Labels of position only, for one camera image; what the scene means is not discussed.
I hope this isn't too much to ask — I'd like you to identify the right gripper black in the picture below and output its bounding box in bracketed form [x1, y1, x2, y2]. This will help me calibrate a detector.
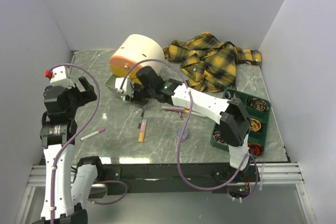
[125, 83, 154, 107]

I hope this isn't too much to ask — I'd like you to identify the yellow drawer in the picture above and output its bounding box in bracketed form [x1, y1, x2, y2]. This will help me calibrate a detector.
[110, 64, 141, 80]

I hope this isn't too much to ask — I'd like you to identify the pink top drawer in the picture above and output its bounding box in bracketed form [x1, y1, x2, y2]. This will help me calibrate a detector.
[109, 55, 136, 70]

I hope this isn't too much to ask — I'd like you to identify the white pen pink cap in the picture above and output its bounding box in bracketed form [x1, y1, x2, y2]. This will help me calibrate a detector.
[80, 128, 105, 142]

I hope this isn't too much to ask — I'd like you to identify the cream round drawer organizer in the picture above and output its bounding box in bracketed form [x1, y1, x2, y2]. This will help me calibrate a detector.
[113, 34, 165, 84]

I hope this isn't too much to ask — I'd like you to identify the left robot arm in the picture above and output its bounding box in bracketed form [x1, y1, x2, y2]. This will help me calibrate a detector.
[38, 77, 105, 223]

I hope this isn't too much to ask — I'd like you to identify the black thin pen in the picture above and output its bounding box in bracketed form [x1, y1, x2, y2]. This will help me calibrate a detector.
[138, 105, 146, 129]

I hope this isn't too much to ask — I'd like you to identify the orange pink highlighter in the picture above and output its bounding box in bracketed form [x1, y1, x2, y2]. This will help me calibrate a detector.
[138, 119, 147, 143]

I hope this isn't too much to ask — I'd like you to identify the purple pastel marker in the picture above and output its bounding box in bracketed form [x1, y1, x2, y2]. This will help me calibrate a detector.
[161, 106, 185, 111]

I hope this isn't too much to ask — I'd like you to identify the white pen yellow cap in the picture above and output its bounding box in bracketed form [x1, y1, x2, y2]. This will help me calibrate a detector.
[191, 111, 207, 118]

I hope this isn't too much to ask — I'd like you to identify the yellow plaid shirt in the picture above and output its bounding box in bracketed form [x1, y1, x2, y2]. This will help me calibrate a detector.
[163, 33, 261, 93]

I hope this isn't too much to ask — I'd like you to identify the brown patterned hair band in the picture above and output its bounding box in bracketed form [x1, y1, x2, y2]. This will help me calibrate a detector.
[212, 131, 227, 145]

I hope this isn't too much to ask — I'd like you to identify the grey hair band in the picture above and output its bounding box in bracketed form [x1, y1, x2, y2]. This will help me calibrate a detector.
[224, 91, 235, 100]

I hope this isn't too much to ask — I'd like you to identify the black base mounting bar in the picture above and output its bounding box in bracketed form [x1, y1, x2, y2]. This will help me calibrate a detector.
[73, 162, 262, 200]

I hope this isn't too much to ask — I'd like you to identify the dark floral hair band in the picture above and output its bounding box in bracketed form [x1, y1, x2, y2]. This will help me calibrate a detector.
[247, 98, 269, 112]

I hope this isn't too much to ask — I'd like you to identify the tan hair band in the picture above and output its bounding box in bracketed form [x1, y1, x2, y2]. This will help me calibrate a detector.
[250, 118, 262, 132]

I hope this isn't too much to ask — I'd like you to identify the green compartment tray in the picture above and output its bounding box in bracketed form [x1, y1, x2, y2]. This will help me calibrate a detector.
[223, 88, 271, 157]

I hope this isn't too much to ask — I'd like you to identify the orange black hair band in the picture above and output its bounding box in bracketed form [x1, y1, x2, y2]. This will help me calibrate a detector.
[248, 143, 263, 157]

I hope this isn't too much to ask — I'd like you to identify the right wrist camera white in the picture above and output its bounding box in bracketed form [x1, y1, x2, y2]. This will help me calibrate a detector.
[118, 78, 133, 97]

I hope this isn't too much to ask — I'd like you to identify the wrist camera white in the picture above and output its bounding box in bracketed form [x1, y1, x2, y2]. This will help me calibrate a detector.
[45, 66, 75, 89]
[118, 78, 133, 97]

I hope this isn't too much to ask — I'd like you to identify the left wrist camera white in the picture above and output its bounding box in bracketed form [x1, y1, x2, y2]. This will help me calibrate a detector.
[45, 66, 75, 89]

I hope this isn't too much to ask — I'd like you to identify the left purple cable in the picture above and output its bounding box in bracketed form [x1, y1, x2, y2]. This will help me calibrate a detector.
[46, 62, 129, 224]

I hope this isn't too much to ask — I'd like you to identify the aluminium rail frame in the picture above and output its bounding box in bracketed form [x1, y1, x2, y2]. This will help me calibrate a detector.
[15, 49, 316, 224]

